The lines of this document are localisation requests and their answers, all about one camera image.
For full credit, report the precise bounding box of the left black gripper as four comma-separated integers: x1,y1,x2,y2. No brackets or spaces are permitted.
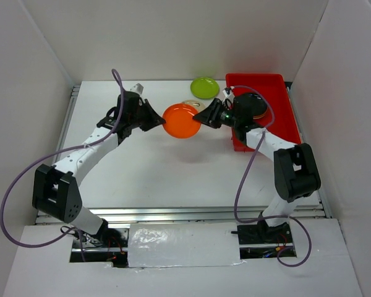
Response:
129,99,164,132

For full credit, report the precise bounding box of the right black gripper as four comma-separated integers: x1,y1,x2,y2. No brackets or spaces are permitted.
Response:
192,98,239,129

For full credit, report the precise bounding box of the orange plate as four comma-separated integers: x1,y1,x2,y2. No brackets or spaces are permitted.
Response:
253,108,268,119
162,103,201,139

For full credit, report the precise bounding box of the black plate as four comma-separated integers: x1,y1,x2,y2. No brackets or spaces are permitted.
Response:
247,93,268,115

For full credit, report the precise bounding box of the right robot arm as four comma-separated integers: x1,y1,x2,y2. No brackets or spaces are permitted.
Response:
193,92,321,243

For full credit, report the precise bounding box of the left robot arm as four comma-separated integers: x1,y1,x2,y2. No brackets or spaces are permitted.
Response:
32,91,165,247

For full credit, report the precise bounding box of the red plastic bin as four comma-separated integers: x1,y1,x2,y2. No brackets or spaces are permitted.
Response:
226,73,301,144

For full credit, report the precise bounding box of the cream plate with motifs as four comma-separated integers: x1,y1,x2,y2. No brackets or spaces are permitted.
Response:
182,100,205,109

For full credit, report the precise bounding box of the lime green plate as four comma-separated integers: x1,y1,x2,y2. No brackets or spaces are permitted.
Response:
190,77,220,100

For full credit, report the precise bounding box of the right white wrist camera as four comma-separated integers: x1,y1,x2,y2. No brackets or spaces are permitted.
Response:
223,87,234,101

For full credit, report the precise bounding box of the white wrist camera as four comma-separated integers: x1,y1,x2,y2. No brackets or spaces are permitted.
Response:
130,83,143,96
223,87,234,101

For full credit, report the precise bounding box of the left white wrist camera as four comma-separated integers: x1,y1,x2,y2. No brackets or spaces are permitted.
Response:
130,83,143,96

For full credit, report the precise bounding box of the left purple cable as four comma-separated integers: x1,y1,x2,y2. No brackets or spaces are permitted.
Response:
0,68,125,262

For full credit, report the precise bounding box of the purple cable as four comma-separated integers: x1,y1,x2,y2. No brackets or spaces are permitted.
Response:
0,68,125,262
228,85,312,267

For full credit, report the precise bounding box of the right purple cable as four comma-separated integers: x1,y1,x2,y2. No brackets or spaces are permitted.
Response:
228,85,312,267

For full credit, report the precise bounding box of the small black cable loop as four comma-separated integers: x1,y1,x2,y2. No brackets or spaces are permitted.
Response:
60,226,78,239

